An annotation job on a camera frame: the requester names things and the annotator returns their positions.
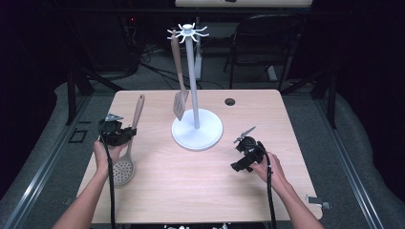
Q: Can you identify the black chair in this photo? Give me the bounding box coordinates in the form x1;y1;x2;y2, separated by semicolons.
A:
223;13;304;92

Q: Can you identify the beige perforated skimmer spoon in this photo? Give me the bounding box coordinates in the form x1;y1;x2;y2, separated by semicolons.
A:
113;94;146;187

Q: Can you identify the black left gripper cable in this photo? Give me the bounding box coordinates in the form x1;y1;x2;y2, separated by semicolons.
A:
98;120;117;229

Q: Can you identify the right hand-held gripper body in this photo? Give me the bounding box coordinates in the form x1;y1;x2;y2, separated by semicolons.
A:
233;126;266;163

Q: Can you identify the slotted spatula with brown handle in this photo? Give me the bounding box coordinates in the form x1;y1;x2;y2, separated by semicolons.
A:
170;29;190;122

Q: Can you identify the black floor cable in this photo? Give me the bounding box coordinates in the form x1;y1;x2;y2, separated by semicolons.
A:
139;61;202;91

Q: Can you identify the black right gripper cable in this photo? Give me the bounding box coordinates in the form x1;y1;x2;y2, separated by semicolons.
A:
257;144;278;229

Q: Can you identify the light wooden background table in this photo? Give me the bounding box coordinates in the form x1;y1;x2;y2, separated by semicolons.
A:
174;0;316;8

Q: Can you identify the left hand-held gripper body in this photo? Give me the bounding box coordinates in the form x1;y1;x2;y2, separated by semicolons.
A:
98;114;133;147

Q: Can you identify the aluminium floor rail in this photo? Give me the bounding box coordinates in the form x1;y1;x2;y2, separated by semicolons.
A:
313;94;386;229
3;94;94;229

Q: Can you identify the white bar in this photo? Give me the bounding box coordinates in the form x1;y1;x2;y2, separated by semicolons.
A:
266;65;278;82

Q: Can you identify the white utensil rack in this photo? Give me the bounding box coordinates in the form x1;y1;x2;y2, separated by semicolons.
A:
166;22;224;151

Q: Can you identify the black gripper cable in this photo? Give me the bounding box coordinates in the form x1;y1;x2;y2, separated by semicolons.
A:
257;144;278;229
98;120;117;229

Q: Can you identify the black metal stand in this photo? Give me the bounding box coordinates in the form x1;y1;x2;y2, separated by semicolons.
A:
65;68;123;126
280;68;338;130

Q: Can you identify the person's right hand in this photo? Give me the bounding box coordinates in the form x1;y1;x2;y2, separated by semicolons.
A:
249;152;288;192

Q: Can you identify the person's left hand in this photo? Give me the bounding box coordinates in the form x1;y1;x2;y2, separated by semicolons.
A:
93;139;130;177

